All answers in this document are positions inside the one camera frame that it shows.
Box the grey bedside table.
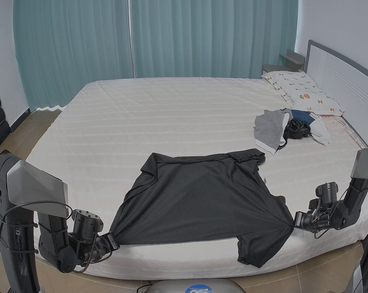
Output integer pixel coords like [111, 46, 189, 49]
[262, 49, 305, 75]

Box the white printed pillow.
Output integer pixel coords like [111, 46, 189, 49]
[261, 70, 345, 116]

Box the white garment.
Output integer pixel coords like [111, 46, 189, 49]
[308, 113, 331, 147]

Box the bed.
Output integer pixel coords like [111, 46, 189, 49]
[25, 39, 368, 284]

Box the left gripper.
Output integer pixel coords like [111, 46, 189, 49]
[88, 231, 121, 263]

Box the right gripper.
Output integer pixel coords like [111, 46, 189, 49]
[294, 211, 314, 232]

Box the grey white-trimmed garment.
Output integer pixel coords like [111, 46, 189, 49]
[253, 109, 293, 155]

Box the black T-shirt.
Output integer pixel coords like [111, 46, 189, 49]
[110, 148, 294, 269]

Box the black garment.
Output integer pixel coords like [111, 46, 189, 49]
[277, 119, 312, 150]

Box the blue-green curtain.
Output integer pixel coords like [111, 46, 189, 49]
[130, 0, 300, 80]
[13, 0, 134, 110]

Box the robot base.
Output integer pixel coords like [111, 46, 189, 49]
[141, 280, 242, 293]

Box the dark blue garment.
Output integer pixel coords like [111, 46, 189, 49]
[289, 109, 317, 126]

